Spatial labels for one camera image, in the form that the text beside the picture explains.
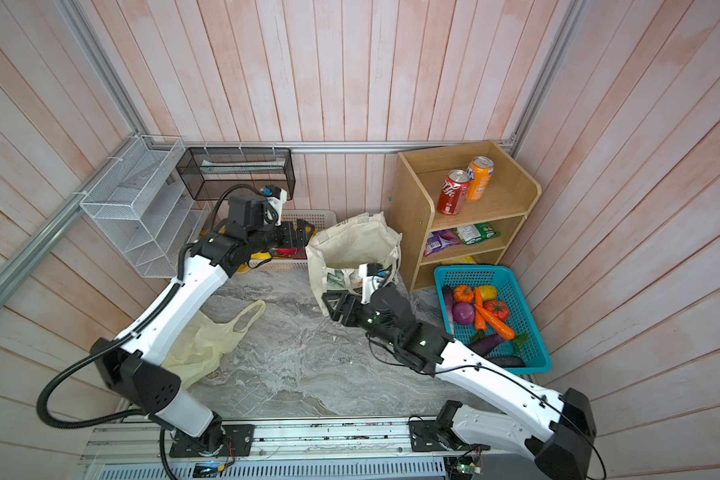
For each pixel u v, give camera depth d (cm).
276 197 66
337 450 73
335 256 96
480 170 76
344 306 60
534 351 81
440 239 90
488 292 96
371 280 64
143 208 76
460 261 104
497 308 91
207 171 88
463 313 91
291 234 66
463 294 95
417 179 78
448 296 95
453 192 74
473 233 93
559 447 38
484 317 90
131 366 41
